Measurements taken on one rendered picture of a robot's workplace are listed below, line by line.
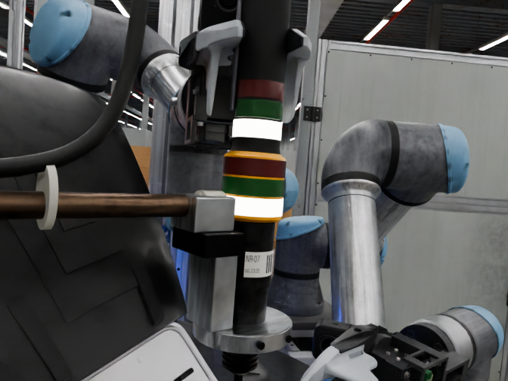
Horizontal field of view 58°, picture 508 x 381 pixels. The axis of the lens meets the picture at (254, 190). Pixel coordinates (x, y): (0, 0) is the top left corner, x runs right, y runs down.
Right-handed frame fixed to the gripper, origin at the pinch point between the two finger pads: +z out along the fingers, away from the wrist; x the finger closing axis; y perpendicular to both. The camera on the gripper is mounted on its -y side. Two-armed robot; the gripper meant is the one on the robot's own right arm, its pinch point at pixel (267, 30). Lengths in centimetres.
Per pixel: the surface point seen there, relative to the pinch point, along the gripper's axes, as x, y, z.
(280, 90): -1.2, 3.7, -0.4
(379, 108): -102, -23, -165
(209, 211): 3.4, 11.7, 1.5
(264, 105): -0.1, 4.8, 0.0
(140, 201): 7.5, 11.2, 2.5
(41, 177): 12.4, 10.1, 3.8
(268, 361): -7.2, 29.6, -16.9
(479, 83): -150, -39, -156
